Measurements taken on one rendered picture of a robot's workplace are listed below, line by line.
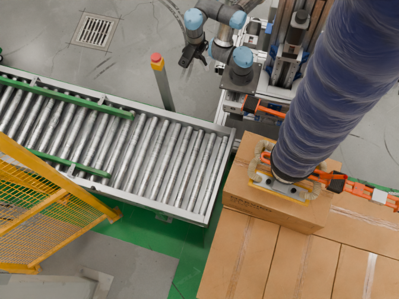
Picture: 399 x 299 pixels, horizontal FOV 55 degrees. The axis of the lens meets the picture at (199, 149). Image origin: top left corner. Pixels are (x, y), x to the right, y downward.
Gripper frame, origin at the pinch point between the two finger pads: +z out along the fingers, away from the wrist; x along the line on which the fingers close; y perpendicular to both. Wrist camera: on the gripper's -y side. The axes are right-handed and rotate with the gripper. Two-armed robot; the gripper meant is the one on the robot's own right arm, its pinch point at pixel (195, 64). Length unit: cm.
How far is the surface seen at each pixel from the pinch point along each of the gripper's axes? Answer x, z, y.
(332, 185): -87, 29, -6
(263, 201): -62, 54, -26
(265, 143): -46, 35, -3
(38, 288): 9, 43, -133
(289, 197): -73, 41, -20
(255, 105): -31.1, 27.6, 9.8
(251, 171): -49, 35, -21
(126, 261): 3, 147, -106
